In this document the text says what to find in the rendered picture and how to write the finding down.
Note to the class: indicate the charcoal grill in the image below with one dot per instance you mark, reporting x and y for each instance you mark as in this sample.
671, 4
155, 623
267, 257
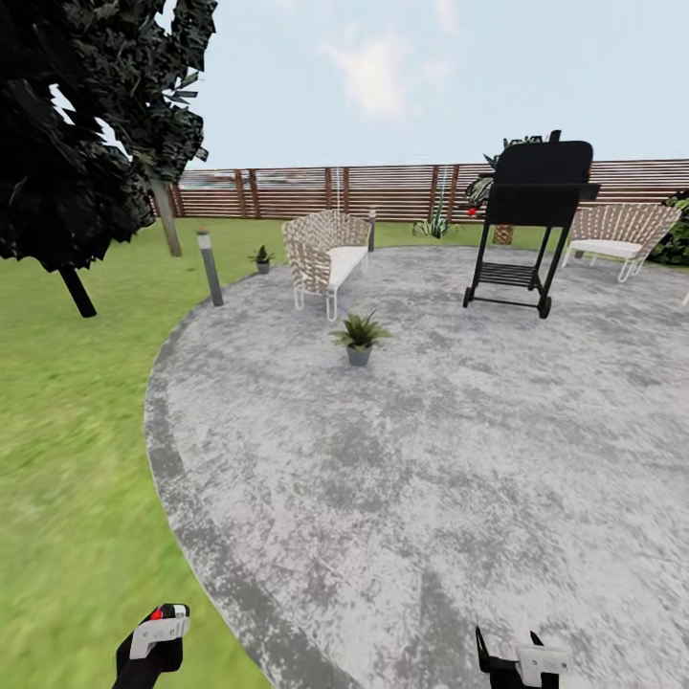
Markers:
540, 185

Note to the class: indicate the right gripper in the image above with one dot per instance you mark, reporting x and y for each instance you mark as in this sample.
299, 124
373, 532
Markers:
503, 672

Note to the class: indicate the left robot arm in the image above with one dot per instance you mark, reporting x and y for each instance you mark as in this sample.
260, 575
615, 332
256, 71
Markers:
155, 647

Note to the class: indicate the tree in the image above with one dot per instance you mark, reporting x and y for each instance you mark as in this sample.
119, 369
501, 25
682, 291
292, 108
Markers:
131, 64
58, 202

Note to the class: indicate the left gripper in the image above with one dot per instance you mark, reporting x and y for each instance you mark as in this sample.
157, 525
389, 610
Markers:
165, 656

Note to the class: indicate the insectifuge atomizer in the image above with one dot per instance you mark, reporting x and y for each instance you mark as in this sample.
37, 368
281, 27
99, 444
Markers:
167, 610

